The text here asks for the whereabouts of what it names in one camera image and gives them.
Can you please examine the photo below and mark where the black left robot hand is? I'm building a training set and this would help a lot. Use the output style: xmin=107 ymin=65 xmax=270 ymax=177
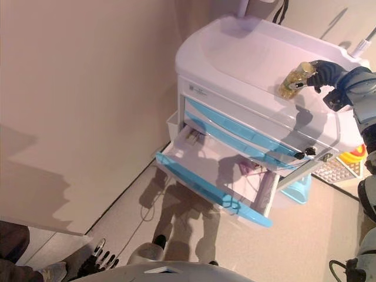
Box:
xmin=77 ymin=237 xmax=120 ymax=274

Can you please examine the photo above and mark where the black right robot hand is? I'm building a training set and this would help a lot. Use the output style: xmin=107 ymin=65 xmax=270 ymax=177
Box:
xmin=289 ymin=59 xmax=350 ymax=95

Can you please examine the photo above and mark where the clear yellow medicine bottle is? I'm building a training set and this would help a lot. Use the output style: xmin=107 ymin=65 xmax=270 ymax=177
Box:
xmin=277 ymin=61 xmax=315 ymax=100

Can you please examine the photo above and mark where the blue front cart drawer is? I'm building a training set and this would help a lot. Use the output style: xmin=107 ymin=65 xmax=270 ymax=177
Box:
xmin=155 ymin=124 xmax=282 ymax=229
xmin=181 ymin=96 xmax=314 ymax=162
xmin=183 ymin=112 xmax=295 ymax=172

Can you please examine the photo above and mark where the grey sneaker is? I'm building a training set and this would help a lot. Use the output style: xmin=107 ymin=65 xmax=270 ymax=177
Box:
xmin=37 ymin=260 xmax=69 ymax=280

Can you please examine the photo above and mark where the metal infusion pole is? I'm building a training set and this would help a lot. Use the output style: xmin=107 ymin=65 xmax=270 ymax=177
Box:
xmin=350 ymin=24 xmax=376 ymax=60

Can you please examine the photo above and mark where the silver left robot leg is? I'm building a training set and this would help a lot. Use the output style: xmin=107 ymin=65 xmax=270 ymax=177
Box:
xmin=128 ymin=234 xmax=167 ymax=264

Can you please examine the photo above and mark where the person's dark trouser leg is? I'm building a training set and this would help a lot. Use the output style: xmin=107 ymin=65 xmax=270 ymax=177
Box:
xmin=0 ymin=219 xmax=42 ymax=282

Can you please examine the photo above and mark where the white medical cart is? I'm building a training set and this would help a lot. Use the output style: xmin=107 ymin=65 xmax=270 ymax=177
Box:
xmin=165 ymin=14 xmax=372 ymax=213

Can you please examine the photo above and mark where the yellow sharps container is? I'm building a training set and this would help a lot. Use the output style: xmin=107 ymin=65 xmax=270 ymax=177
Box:
xmin=335 ymin=143 xmax=368 ymax=172

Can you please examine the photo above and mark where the white lattice basket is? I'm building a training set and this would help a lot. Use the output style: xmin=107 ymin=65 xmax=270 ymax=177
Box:
xmin=310 ymin=157 xmax=365 ymax=185

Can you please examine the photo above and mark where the waste bin with blue lid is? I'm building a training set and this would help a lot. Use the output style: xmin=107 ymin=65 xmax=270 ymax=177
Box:
xmin=280 ymin=175 xmax=313 ymax=207

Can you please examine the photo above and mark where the pink flat packet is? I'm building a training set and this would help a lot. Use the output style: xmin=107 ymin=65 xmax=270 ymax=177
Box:
xmin=239 ymin=160 xmax=261 ymax=177

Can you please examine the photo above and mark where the white cart side bin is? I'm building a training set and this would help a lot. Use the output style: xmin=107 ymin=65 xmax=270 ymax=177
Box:
xmin=165 ymin=109 xmax=180 ymax=142

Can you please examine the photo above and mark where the black hanging strap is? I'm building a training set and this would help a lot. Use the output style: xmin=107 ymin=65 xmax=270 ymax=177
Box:
xmin=271 ymin=0 xmax=291 ymax=25

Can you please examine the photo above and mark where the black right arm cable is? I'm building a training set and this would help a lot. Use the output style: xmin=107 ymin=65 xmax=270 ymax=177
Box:
xmin=328 ymin=257 xmax=360 ymax=282

